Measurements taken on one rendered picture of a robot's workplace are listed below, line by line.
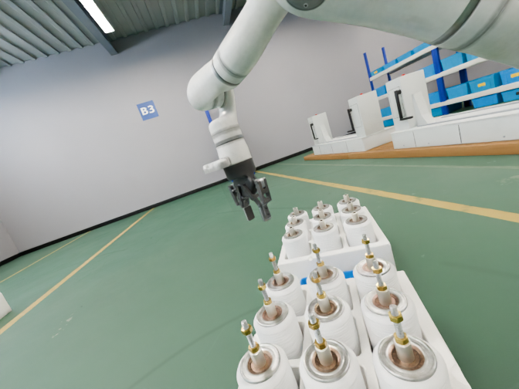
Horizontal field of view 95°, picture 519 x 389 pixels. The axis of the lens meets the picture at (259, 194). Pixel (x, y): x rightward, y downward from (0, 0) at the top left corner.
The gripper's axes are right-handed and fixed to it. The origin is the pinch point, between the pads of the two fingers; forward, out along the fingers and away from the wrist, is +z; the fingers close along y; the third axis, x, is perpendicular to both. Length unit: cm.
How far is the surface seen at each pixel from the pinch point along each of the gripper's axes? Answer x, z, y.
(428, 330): -7.2, 27.6, -30.3
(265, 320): 12.3, 19.5, -6.6
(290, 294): 1.9, 21.3, -3.9
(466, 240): -74, 46, -22
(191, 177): -212, -2, 557
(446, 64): -559, -37, 81
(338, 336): 5.6, 22.8, -19.9
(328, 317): 4.8, 19.9, -18.1
